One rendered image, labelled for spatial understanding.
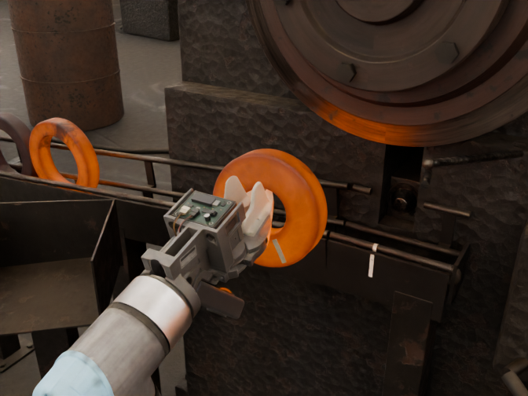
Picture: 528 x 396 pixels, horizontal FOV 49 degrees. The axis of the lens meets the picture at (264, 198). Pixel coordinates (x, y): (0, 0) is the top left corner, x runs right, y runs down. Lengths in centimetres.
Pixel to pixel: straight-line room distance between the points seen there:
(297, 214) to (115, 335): 28
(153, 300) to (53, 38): 302
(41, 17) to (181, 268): 300
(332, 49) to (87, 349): 44
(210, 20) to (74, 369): 74
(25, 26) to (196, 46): 251
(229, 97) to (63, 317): 46
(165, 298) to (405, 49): 39
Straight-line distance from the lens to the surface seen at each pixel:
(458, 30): 68
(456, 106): 76
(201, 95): 109
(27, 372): 184
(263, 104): 102
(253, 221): 68
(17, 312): 102
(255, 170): 73
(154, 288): 58
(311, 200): 70
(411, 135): 81
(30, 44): 360
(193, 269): 62
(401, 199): 97
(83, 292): 101
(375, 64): 71
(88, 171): 125
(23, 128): 140
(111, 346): 55
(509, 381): 88
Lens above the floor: 117
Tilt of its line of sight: 26 degrees down
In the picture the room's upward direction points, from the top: straight up
